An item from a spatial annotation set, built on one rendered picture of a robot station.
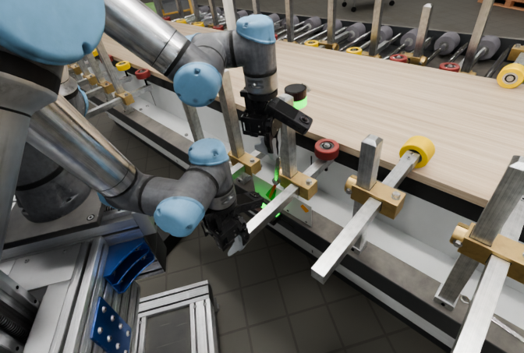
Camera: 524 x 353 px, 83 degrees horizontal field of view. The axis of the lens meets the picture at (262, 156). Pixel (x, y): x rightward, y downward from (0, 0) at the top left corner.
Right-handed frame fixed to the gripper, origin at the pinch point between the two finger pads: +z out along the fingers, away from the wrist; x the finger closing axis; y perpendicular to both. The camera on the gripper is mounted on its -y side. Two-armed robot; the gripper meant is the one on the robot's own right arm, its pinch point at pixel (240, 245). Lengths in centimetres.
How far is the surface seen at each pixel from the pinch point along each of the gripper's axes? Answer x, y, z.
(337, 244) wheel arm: 24.6, -8.0, -13.7
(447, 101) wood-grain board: 21, -90, -9
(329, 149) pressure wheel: 1.7, -40.6, -8.5
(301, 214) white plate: 2.0, -24.6, 8.8
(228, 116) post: -28.0, -24.9, -19.0
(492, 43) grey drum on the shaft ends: 18, -175, -4
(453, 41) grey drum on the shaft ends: -1, -174, -3
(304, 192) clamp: 3.6, -24.4, -3.1
